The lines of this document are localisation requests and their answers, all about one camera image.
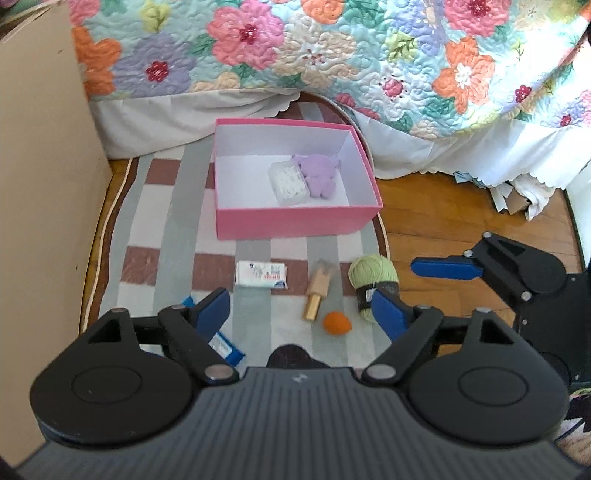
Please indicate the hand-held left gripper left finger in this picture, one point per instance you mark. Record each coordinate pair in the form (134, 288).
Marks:
(214, 308)

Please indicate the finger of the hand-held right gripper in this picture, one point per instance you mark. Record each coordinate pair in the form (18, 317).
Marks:
(443, 267)

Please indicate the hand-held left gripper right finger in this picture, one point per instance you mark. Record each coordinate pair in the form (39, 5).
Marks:
(387, 314)

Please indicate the blue box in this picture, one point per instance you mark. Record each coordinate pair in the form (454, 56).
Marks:
(226, 348)

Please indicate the green yarn ball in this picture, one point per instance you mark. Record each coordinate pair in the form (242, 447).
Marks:
(369, 272)

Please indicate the orange ball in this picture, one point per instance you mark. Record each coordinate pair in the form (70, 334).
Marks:
(337, 323)

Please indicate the white tissue pack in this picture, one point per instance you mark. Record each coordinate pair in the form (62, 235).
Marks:
(258, 274)

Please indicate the gold perfume bottle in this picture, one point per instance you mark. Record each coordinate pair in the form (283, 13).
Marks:
(318, 290)

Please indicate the pink box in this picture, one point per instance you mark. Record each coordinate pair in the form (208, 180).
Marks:
(295, 224)

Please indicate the crumpled paper scraps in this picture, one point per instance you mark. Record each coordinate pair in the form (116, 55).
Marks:
(503, 198)

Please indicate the dark round object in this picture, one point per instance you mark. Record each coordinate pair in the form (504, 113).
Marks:
(298, 357)

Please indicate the striped rug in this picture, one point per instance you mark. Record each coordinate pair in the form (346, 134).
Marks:
(152, 230)

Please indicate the clear cotton swab box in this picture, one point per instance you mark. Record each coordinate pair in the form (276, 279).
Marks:
(287, 182)

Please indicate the purple plush toy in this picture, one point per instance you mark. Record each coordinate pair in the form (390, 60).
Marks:
(318, 175)

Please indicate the beige cardboard panel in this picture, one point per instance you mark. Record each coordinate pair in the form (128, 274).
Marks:
(41, 184)

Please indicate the floral quilt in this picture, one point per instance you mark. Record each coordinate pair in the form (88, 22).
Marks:
(323, 46)

